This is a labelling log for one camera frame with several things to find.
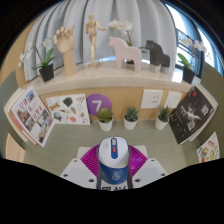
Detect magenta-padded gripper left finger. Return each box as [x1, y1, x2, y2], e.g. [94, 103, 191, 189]
[59, 143, 103, 190]

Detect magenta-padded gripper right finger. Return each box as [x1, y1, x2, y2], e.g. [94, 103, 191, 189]
[126, 143, 169, 189]

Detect blue and white computer mouse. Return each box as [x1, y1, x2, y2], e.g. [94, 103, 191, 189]
[97, 136, 130, 186]

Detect spiky green succulent in white pot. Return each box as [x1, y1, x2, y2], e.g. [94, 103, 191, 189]
[154, 105, 172, 131]

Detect round green succulent in white pot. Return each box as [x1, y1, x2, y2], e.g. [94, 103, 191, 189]
[123, 106, 140, 131]

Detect yellow-green succulent in white pot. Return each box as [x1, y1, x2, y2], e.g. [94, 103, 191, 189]
[96, 107, 114, 132]

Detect large colourful sticker sheet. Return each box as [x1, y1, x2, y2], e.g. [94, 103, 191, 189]
[196, 131, 221, 164]

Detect small white sticker sheet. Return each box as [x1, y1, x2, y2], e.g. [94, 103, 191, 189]
[45, 93, 91, 126]

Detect tan paper booklet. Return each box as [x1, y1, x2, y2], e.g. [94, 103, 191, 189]
[4, 133, 27, 164]

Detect black cover book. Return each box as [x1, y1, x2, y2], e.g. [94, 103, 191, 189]
[168, 85, 214, 145]

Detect purple round number disc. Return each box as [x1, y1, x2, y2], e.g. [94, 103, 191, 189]
[85, 93, 113, 117]

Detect photo brochure with red edge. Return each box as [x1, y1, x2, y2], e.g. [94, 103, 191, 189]
[9, 85, 55, 148]

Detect pale books behind brochure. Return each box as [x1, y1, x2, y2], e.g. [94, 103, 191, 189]
[3, 96, 38, 146]

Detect light wooden desk ledge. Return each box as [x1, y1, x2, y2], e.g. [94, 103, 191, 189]
[24, 61, 201, 121]

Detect tall white orchid in black pot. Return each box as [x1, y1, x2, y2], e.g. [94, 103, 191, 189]
[176, 37, 208, 85]

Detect small white orchid in black pot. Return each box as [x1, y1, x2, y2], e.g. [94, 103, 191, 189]
[18, 37, 56, 83]

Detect olive felt desk partition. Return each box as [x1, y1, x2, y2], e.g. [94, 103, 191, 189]
[196, 61, 224, 158]
[0, 71, 28, 158]

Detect dark grey horse figurine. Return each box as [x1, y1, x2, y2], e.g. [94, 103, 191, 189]
[145, 40, 171, 74]

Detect pink horse figurine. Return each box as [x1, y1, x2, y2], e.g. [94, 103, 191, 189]
[108, 36, 143, 73]

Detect wooden hand model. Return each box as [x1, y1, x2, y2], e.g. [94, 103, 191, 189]
[53, 25, 79, 77]

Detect wooden artist mannequin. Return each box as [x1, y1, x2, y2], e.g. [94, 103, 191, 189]
[85, 13, 108, 69]

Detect white orchid behind horse figurines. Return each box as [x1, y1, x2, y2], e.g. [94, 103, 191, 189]
[108, 19, 148, 65]

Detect grey pleated curtain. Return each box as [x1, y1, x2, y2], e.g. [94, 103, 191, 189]
[23, 0, 178, 83]

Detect white wall socket with holes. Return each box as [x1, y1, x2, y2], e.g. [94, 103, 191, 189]
[140, 88, 164, 110]

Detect plain white wall socket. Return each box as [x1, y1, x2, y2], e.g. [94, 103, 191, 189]
[165, 90, 183, 109]

